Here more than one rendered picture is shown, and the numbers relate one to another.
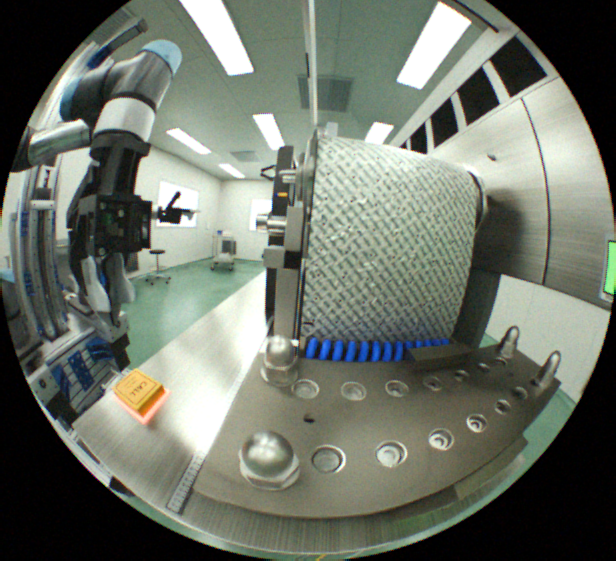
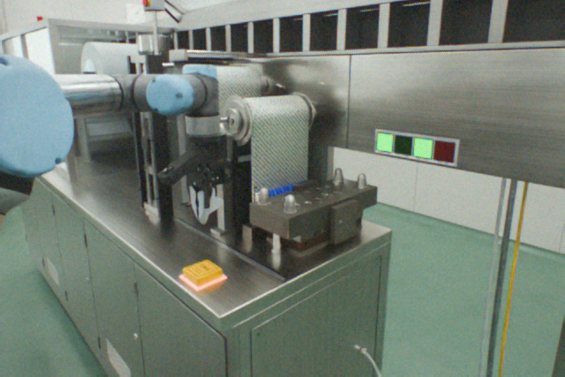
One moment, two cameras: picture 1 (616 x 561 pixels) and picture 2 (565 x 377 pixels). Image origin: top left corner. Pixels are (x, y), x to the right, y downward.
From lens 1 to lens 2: 0.97 m
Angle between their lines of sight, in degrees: 45
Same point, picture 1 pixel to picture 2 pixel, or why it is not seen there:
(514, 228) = (330, 124)
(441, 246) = (294, 142)
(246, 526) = (299, 266)
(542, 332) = (452, 178)
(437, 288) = (295, 160)
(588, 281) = (368, 146)
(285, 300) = (227, 186)
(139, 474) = (260, 284)
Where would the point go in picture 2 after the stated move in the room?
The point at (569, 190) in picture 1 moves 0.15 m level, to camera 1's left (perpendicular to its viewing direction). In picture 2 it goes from (359, 110) to (329, 115)
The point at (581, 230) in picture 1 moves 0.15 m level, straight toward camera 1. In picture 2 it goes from (364, 127) to (339, 133)
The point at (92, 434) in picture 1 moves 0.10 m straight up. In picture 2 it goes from (229, 302) to (228, 260)
